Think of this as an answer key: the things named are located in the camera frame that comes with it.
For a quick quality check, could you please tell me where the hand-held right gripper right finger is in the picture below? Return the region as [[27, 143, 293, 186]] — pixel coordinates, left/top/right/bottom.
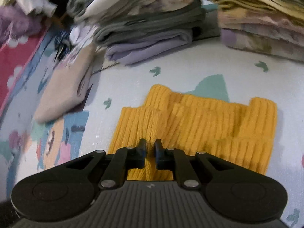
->
[[154, 139, 228, 190]]

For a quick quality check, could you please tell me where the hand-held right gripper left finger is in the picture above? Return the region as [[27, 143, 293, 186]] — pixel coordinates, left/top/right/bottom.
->
[[64, 138, 147, 190]]

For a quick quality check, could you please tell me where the yellow knit sweater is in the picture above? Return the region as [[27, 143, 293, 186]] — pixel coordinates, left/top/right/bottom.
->
[[108, 84, 278, 181]]

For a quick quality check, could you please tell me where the printed play mat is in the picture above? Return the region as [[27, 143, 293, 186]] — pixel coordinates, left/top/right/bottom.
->
[[0, 24, 304, 228]]

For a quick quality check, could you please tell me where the plain lavender folded garment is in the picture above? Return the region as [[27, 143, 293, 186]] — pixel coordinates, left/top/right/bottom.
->
[[104, 28, 194, 66]]

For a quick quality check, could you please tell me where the dark grey folded garment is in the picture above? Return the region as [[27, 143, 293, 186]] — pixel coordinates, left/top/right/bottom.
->
[[94, 2, 206, 48]]

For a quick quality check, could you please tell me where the navy dotted cloth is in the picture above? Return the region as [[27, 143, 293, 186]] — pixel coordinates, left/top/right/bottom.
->
[[53, 32, 72, 62]]

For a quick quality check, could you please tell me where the small white cloth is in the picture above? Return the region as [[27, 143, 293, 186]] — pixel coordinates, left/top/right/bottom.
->
[[69, 25, 95, 45]]

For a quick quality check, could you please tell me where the lavender patterned folded garment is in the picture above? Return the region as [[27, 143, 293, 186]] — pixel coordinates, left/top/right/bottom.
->
[[221, 27, 304, 62]]

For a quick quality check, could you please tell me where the beige floral folded garment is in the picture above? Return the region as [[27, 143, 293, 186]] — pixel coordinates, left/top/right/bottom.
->
[[97, 0, 202, 26]]

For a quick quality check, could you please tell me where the pink flowered mat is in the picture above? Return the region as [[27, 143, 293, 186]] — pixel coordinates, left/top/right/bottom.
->
[[0, 26, 50, 114]]

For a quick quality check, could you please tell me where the pink patterned folded garment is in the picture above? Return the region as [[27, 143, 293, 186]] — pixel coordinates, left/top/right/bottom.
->
[[217, 9, 304, 36]]

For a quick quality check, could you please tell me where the purple fluffy cloth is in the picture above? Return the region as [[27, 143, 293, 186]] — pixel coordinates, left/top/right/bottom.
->
[[0, 5, 45, 44]]

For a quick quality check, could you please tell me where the white crumpled cloth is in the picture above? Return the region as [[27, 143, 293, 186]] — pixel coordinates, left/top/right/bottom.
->
[[17, 0, 57, 17]]

